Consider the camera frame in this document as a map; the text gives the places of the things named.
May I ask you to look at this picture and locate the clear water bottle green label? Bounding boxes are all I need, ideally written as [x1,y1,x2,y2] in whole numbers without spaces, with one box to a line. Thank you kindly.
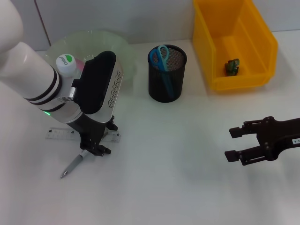
[55,54,82,80]

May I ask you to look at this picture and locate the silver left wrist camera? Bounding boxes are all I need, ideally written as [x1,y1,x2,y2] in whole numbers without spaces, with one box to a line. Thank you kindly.
[72,51,124,124]

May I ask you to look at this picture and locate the black mesh pen holder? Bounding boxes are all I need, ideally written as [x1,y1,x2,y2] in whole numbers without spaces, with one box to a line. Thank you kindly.
[147,44,188,103]

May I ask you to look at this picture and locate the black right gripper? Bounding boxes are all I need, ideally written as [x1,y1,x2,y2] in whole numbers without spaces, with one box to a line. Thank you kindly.
[224,116,300,166]

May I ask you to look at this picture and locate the clear plastic ruler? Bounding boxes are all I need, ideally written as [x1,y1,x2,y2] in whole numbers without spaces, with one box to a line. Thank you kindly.
[45,127,121,143]

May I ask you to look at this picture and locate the grey white ballpoint pen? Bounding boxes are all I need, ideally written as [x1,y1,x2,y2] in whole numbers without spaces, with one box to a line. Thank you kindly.
[60,150,89,179]

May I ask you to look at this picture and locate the yellow plastic bin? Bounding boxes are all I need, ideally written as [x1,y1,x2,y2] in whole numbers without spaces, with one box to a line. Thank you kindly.
[192,0,278,92]

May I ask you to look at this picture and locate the green plastic scrap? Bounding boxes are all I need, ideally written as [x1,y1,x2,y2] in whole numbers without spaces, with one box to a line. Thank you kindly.
[224,58,241,75]

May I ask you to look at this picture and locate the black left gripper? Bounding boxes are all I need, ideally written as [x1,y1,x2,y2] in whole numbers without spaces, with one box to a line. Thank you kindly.
[67,114,119,157]

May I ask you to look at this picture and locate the green glass fruit plate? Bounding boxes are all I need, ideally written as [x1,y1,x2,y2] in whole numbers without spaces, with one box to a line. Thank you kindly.
[44,29,139,82]

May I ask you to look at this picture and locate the blue scissors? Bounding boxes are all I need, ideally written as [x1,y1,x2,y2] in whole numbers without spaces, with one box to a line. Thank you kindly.
[150,45,175,98]

